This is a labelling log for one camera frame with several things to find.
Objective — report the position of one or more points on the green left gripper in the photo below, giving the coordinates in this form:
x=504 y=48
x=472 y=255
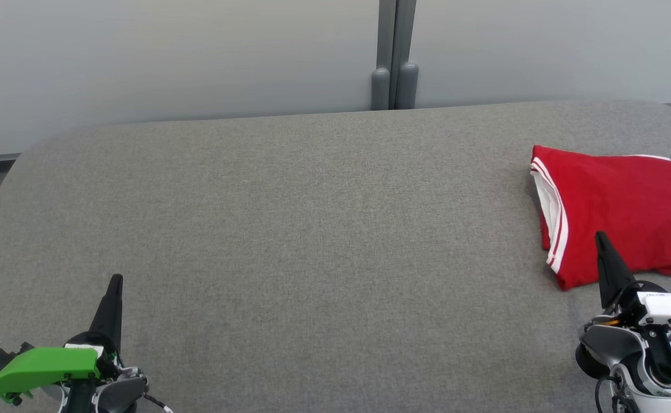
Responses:
x=48 y=367

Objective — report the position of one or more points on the red jersey with white sleeves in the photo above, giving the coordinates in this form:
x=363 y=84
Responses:
x=628 y=206

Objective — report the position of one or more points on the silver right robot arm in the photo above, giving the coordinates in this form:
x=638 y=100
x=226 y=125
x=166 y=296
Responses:
x=605 y=344

